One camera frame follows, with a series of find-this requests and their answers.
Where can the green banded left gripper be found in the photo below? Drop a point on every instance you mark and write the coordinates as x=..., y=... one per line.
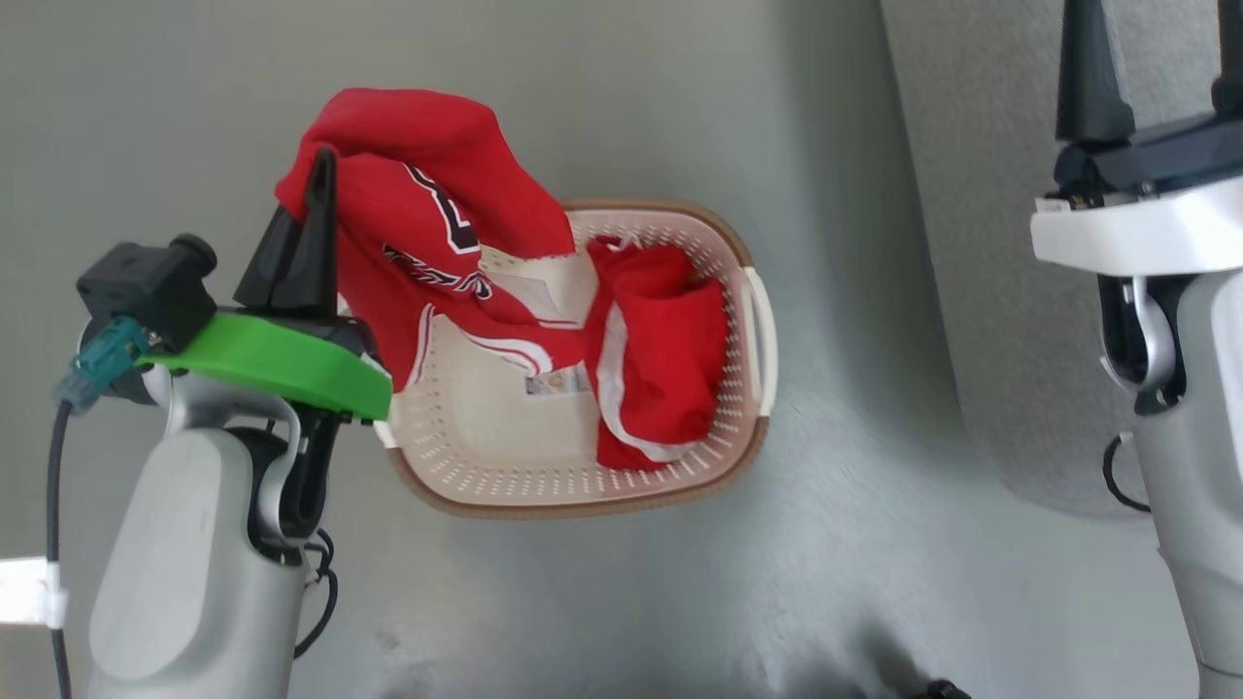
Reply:
x=282, y=361

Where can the printed barcode label sticker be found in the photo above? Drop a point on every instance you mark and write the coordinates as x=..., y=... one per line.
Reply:
x=558, y=382

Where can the grey fabric sofa seat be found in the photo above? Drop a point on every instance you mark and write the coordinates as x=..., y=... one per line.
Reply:
x=981, y=214

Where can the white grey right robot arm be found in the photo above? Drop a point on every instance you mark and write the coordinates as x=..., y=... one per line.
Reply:
x=1199, y=466

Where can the cream perforated laundry basket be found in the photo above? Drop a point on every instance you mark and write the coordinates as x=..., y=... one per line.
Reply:
x=505, y=447

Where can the red shorts with white trim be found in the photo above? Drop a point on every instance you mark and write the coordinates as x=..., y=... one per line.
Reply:
x=670, y=349

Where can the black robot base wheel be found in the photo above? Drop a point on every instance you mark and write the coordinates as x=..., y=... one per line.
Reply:
x=947, y=690

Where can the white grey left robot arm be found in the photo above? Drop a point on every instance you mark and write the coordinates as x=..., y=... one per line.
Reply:
x=184, y=563

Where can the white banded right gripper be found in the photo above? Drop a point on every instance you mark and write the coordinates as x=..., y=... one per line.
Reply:
x=1136, y=228

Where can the red basketball jersey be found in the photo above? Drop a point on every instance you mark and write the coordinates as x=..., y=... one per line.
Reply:
x=427, y=146

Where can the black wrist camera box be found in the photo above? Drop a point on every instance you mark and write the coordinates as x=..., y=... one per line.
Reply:
x=146, y=291

